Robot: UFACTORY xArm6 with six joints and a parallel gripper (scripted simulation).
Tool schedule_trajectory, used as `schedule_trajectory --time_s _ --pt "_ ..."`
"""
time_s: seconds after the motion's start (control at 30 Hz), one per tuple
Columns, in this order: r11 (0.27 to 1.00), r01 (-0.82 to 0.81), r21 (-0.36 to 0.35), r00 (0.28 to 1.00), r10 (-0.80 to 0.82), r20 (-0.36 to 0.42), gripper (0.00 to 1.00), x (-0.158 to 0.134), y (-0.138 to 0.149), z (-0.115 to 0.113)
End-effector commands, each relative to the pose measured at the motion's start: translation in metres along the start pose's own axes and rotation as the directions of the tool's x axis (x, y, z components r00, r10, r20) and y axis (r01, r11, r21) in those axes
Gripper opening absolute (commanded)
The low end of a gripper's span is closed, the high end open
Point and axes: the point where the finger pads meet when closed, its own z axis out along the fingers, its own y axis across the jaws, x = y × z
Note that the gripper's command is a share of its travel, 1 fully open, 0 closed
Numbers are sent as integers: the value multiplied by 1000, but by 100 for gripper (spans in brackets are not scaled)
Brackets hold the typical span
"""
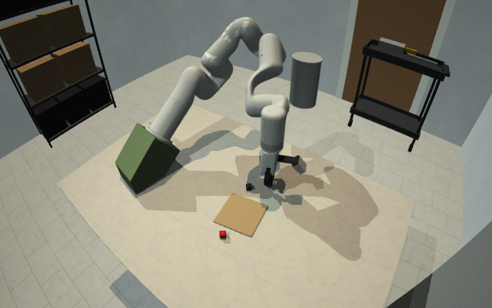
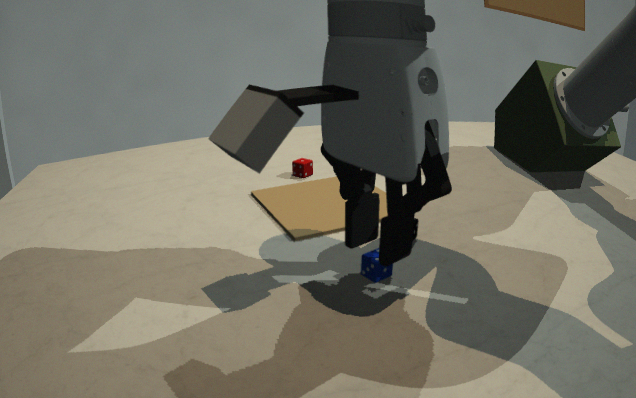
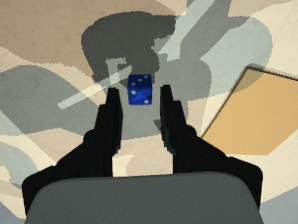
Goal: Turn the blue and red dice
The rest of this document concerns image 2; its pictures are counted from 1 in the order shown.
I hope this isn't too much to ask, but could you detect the blue die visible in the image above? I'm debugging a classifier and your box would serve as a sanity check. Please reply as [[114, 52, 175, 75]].
[[361, 248, 393, 283]]

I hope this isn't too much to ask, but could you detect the tan flat mat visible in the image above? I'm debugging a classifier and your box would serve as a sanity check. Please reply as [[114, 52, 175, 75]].
[[251, 177, 388, 241]]

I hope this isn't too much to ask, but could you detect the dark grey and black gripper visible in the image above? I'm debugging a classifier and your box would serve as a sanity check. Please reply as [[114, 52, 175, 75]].
[[321, 36, 452, 266]]

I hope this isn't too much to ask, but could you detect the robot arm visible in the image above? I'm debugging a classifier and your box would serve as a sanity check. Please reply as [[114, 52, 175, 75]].
[[208, 0, 636, 174]]

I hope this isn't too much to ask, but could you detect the red die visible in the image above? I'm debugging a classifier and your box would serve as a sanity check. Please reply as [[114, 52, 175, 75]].
[[292, 158, 313, 178]]

